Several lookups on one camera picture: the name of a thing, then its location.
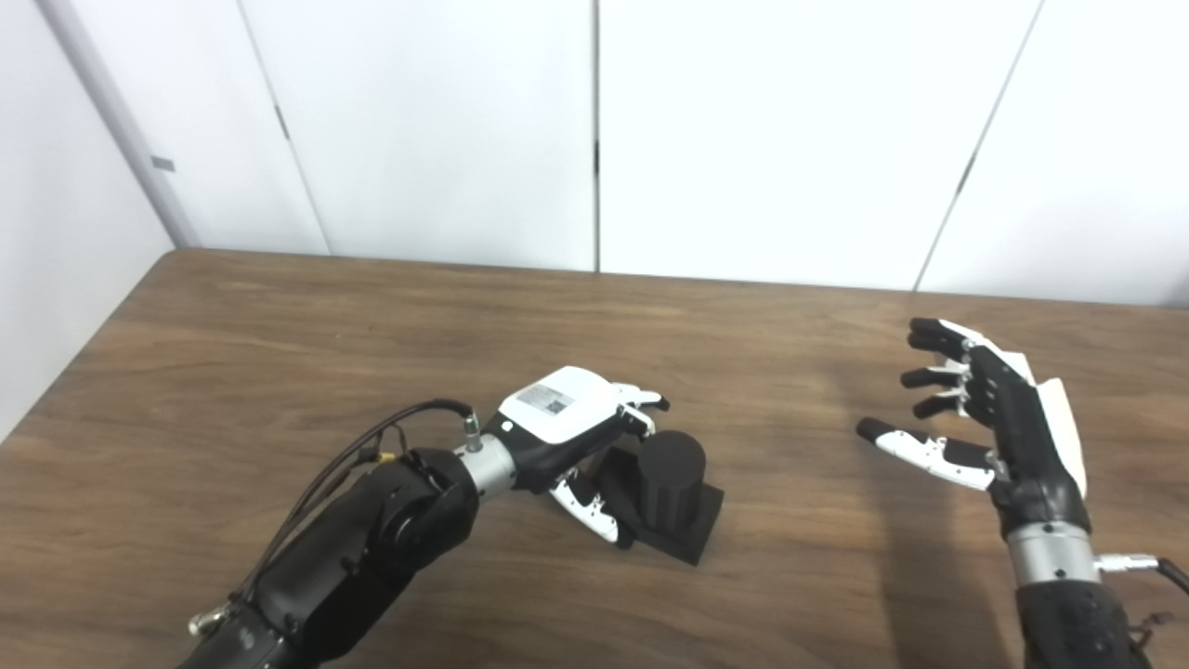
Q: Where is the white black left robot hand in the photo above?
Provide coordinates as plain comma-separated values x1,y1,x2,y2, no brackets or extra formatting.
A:
497,366,672,544

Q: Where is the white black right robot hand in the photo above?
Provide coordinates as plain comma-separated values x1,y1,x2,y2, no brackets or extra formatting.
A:
856,318,1092,538

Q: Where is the black peg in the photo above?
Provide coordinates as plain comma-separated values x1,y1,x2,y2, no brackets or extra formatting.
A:
594,430,725,566

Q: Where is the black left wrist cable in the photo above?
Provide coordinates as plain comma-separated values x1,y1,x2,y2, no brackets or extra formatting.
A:
189,399,484,637

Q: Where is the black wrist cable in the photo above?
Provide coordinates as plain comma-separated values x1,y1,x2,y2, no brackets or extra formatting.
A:
1094,553,1189,596
189,399,484,637

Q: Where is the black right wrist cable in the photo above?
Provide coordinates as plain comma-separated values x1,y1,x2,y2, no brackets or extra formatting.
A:
1094,553,1189,596

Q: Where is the gray wall corner post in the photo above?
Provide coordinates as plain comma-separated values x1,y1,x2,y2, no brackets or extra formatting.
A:
35,0,201,248

